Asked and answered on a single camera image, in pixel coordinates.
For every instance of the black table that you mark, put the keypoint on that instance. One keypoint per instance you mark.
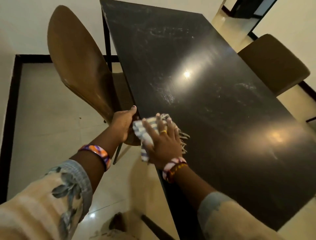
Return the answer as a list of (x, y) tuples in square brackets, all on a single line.
[(197, 49)]

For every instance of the brown chair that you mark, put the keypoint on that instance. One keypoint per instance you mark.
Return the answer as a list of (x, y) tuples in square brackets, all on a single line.
[(79, 56), (274, 64)]

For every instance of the person's right hand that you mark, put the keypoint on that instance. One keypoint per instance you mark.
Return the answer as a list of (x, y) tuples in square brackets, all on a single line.
[(165, 148)]

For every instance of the white purple bangle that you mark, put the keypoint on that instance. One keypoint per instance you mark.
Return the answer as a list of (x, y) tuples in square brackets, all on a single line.
[(169, 163)]

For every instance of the dark door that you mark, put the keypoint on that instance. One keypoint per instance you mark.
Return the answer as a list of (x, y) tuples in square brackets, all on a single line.
[(249, 8)]

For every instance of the orange purple bangle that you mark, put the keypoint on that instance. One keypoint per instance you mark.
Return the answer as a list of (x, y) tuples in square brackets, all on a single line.
[(98, 149)]

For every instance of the person's right forearm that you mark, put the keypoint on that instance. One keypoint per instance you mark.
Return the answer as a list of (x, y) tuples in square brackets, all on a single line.
[(222, 217)]

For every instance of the person's left hand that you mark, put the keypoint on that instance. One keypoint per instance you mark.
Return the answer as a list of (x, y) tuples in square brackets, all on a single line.
[(123, 123)]

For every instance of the person's floral cream garment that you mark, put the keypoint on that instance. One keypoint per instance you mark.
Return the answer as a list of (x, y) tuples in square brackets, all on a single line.
[(113, 236)]

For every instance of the person's left forearm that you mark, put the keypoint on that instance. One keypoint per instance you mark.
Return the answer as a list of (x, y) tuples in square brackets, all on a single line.
[(37, 197)]

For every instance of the person's left foot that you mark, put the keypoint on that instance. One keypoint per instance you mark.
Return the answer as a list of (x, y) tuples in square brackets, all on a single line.
[(118, 221)]

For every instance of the striped cloth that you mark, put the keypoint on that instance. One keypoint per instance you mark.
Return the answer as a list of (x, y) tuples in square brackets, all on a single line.
[(139, 128)]

